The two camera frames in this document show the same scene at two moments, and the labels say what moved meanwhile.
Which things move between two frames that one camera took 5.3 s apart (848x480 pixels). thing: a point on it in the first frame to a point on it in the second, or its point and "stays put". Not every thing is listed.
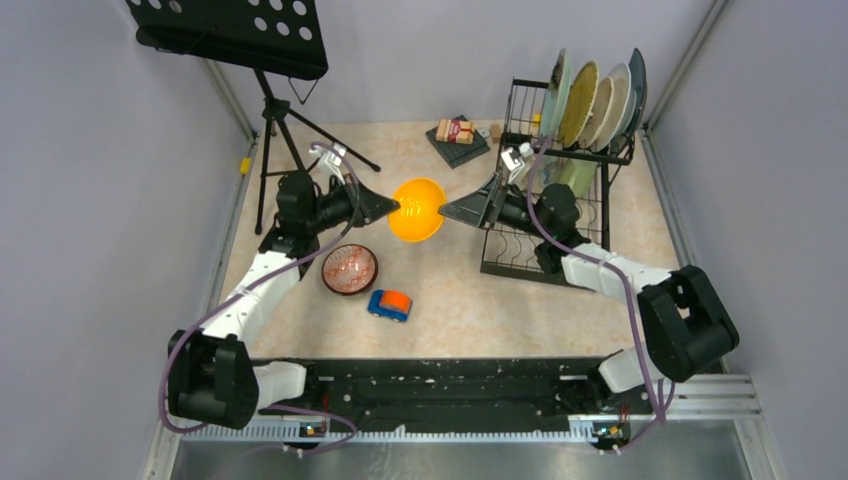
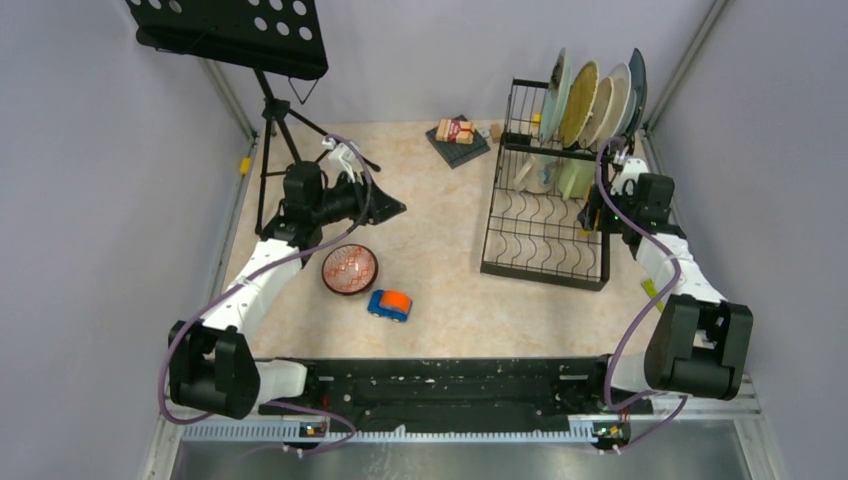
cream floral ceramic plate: [603, 100] stays put
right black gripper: [476, 208] to [605, 224]
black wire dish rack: [529, 160] stays put
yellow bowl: [418, 219] to [589, 232]
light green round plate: [556, 95] stays put
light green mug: [580, 175] stays put
